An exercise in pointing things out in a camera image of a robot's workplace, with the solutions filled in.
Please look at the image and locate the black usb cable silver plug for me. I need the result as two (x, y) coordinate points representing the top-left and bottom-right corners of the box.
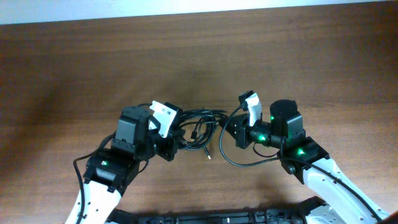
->
(177, 108), (229, 161)

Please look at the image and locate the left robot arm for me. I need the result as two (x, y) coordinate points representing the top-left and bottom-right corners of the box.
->
(67, 101), (184, 223)

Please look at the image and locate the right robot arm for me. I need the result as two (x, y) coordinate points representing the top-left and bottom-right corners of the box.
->
(221, 98), (389, 223)

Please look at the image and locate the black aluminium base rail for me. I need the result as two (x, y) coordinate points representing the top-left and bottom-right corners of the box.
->
(105, 196), (326, 224)

